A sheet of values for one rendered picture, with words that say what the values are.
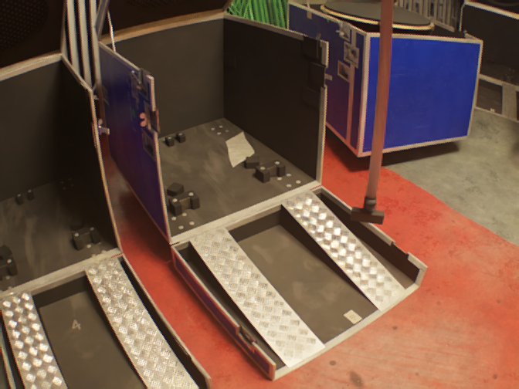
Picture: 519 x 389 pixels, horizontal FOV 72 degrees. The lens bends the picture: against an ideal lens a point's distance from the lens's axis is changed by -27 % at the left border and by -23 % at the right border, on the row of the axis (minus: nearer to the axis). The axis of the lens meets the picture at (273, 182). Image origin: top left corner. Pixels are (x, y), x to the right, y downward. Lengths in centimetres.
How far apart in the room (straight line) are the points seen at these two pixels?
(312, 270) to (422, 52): 145
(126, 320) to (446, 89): 236
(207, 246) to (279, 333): 54
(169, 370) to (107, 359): 29
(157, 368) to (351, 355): 79
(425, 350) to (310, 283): 67
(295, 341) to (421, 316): 60
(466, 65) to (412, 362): 201
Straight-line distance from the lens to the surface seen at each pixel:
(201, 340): 186
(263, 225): 230
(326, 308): 196
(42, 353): 186
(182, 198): 222
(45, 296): 210
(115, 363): 182
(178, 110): 293
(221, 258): 201
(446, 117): 307
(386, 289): 207
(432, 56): 279
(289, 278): 208
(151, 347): 178
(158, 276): 216
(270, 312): 187
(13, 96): 253
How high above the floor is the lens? 149
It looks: 33 degrees down
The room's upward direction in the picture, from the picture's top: 1 degrees clockwise
